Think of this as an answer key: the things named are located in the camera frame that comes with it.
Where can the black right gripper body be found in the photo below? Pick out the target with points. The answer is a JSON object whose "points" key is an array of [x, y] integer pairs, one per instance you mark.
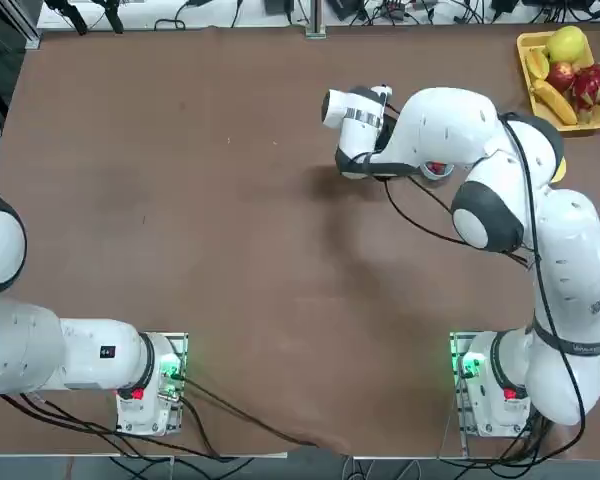
{"points": [[387, 125]]}

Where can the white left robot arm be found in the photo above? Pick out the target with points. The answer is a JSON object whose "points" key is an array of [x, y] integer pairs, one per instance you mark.
{"points": [[80, 355]]}

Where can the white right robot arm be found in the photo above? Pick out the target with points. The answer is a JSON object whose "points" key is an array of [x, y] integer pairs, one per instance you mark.
{"points": [[445, 120]]}

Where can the red strawberry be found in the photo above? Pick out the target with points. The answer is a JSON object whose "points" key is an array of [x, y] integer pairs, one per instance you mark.
{"points": [[434, 166]]}

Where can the blue bowl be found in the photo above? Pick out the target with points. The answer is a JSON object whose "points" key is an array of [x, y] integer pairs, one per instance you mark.
{"points": [[437, 176]]}

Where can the yellow bowl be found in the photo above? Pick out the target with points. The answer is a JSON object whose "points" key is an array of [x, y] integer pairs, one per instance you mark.
{"points": [[559, 169]]}

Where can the black power brick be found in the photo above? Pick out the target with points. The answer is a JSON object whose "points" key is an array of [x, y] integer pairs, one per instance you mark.
{"points": [[345, 7], [280, 6]]}

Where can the yellow star fruit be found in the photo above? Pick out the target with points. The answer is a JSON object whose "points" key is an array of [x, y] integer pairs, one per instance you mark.
{"points": [[537, 64]]}

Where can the yellow banana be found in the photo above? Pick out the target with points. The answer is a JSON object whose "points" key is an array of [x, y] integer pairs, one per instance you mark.
{"points": [[555, 100]]}

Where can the red apple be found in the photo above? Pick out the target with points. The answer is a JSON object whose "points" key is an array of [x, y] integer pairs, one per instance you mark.
{"points": [[561, 76]]}

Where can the large yellow-green fruit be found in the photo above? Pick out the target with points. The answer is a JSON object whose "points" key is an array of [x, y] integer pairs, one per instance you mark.
{"points": [[566, 44]]}

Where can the red dragon fruit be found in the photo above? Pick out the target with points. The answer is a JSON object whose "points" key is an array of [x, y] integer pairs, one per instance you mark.
{"points": [[590, 87]]}

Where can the yellow plastic tray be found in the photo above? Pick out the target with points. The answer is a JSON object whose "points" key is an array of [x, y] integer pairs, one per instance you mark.
{"points": [[597, 125]]}

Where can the black stand leg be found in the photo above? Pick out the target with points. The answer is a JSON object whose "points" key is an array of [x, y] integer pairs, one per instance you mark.
{"points": [[77, 22], [115, 20]]}

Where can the aluminium frame post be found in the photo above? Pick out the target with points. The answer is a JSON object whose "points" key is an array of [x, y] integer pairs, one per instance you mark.
{"points": [[315, 20], [34, 40]]}

